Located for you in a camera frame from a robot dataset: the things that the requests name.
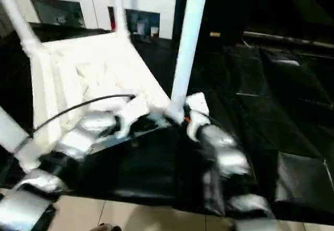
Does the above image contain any white plastic table leg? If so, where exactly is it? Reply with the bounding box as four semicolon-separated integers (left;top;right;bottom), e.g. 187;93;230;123
168;0;210;124
111;0;132;40
0;0;42;55
0;105;40;172

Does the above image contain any white plastic table top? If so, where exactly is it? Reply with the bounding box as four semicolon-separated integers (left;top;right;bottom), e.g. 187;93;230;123
18;30;184;173

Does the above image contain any black mat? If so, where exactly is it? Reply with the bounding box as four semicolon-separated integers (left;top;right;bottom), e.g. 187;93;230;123
0;21;334;223

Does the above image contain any dark metal rod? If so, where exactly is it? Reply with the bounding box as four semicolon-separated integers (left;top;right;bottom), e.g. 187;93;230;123
243;30;334;47

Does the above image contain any grey white ornament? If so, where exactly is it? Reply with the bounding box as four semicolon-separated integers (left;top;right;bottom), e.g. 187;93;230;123
71;9;84;26

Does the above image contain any black backdrop cloth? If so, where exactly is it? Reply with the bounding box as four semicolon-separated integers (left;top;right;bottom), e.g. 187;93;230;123
173;0;334;37

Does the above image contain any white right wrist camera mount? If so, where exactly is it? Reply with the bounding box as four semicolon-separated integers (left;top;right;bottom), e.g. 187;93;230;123
184;91;211;142

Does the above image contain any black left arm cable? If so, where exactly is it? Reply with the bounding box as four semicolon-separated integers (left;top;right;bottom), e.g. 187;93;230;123
13;91;137;156

